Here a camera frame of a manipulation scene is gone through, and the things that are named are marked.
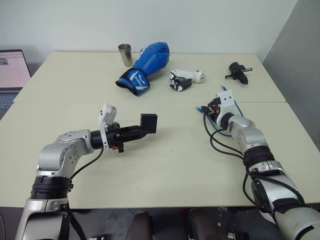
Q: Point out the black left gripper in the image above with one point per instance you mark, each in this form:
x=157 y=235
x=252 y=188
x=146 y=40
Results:
x=115 y=140

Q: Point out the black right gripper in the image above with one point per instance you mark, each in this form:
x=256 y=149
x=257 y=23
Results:
x=215 y=110

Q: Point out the small black box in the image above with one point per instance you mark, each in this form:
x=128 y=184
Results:
x=149 y=123

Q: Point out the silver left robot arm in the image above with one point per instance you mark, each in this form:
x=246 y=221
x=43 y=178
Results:
x=62 y=155

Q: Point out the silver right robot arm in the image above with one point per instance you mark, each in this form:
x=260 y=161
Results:
x=260 y=162

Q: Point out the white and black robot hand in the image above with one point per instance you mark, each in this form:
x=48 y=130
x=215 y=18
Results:
x=183 y=78

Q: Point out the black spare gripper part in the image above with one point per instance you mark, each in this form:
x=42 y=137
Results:
x=238 y=72

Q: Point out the blue boxing glove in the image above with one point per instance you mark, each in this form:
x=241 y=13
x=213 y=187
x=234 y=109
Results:
x=150 y=62

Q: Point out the stacked steel cups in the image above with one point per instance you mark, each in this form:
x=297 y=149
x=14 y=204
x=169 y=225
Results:
x=125 y=55

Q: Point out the dark rounded shape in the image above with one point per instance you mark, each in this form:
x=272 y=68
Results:
x=202 y=223
x=140 y=226

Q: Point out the grey partition panel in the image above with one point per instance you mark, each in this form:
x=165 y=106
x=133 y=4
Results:
x=297 y=62

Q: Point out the open laptop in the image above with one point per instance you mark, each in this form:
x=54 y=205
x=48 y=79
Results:
x=11 y=75

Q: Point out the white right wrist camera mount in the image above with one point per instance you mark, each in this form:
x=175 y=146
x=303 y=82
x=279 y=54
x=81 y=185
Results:
x=225 y=105

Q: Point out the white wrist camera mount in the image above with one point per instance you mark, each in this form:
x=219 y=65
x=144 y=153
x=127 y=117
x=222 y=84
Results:
x=225 y=105
x=107 y=113

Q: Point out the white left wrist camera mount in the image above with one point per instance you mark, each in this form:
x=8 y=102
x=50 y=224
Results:
x=107 y=113

